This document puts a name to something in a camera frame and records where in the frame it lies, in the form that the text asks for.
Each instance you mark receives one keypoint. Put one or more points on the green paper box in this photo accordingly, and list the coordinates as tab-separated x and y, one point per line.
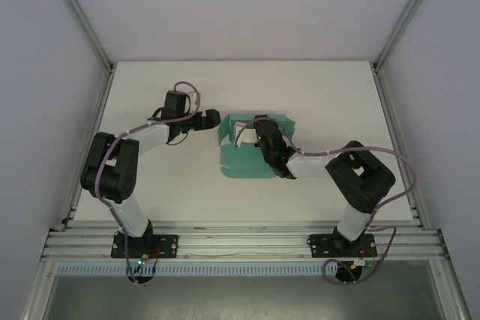
240	162

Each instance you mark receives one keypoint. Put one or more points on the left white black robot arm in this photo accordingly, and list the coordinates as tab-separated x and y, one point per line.
112	170

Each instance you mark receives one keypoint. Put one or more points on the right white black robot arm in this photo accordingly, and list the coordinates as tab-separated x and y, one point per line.
360	177

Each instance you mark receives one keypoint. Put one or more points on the grey metal sheet panel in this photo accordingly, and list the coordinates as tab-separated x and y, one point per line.
243	297

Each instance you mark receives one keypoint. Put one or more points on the small board with green light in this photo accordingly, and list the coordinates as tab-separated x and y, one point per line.
141	260

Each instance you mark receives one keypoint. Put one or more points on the aluminium table side rail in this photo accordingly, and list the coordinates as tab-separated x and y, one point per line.
90	147
397	140

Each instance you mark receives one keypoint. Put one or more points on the aluminium mounting rail beam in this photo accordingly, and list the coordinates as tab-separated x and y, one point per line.
243	241

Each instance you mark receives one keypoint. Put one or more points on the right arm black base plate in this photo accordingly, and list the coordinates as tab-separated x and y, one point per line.
318	245

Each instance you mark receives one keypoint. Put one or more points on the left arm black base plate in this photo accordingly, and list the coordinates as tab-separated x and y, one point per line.
168	245

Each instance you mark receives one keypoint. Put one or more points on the aluminium upright frame post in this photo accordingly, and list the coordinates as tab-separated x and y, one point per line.
80	16
408	16

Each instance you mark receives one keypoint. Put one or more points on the aluminium lower frame leg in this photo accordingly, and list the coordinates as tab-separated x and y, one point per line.
450	290
37	290

